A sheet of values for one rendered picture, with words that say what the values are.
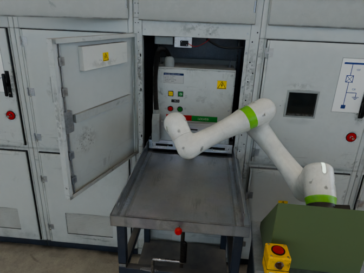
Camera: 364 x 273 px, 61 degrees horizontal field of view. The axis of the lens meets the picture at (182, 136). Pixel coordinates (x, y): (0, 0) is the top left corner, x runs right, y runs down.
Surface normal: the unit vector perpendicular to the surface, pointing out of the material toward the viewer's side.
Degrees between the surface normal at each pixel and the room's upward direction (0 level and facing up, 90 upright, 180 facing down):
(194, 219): 0
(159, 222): 90
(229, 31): 90
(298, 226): 90
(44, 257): 0
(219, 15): 90
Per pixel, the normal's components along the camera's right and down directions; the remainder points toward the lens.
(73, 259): 0.04, -0.93
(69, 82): 0.91, 0.18
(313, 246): -0.11, 0.37
